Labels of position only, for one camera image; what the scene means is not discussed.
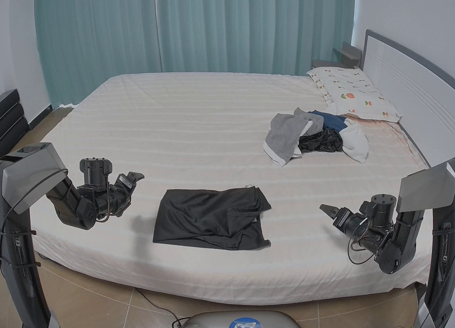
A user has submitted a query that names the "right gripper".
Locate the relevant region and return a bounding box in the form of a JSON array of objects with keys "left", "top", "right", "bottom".
[{"left": 319, "top": 204, "right": 363, "bottom": 237}]

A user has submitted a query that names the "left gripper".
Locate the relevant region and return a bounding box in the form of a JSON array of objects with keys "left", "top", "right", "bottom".
[{"left": 115, "top": 172, "right": 146, "bottom": 196}]

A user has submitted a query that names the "black T-shirt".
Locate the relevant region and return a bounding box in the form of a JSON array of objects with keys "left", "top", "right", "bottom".
[{"left": 153, "top": 186, "right": 272, "bottom": 251}]

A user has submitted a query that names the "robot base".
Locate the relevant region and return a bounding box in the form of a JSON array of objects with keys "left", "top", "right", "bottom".
[{"left": 181, "top": 310, "right": 303, "bottom": 328}]

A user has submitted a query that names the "bed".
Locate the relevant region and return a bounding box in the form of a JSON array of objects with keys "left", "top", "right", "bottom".
[{"left": 30, "top": 29, "right": 455, "bottom": 304}]

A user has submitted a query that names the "white garment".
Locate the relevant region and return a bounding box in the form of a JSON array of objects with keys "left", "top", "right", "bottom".
[{"left": 341, "top": 125, "right": 369, "bottom": 164}]

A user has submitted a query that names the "black glossy garment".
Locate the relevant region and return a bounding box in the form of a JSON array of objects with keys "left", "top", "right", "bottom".
[{"left": 298, "top": 128, "right": 343, "bottom": 154}]

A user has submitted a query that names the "dark blue garment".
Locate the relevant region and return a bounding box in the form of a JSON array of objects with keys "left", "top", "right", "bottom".
[{"left": 307, "top": 110, "right": 350, "bottom": 133}]

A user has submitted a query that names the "grey garment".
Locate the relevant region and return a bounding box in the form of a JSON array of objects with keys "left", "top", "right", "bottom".
[{"left": 262, "top": 107, "right": 324, "bottom": 168}]

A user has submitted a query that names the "white printed pillow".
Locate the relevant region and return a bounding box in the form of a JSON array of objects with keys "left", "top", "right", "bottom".
[{"left": 307, "top": 66, "right": 402, "bottom": 123}]

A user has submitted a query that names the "black chest of drawers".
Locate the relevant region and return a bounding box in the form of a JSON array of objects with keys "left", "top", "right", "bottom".
[{"left": 0, "top": 89, "right": 30, "bottom": 158}]

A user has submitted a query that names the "blue-green curtain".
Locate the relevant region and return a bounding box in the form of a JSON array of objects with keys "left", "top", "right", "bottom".
[
  {"left": 34, "top": 0, "right": 164, "bottom": 108},
  {"left": 155, "top": 0, "right": 357, "bottom": 76}
]

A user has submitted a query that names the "grey bedside table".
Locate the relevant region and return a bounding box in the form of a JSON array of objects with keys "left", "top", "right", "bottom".
[{"left": 312, "top": 41, "right": 362, "bottom": 69}]

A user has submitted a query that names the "black cable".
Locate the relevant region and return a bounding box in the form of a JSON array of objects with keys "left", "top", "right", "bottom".
[
  {"left": 348, "top": 227, "right": 379, "bottom": 266},
  {"left": 133, "top": 287, "right": 191, "bottom": 328},
  {"left": 0, "top": 168, "right": 69, "bottom": 267}
]

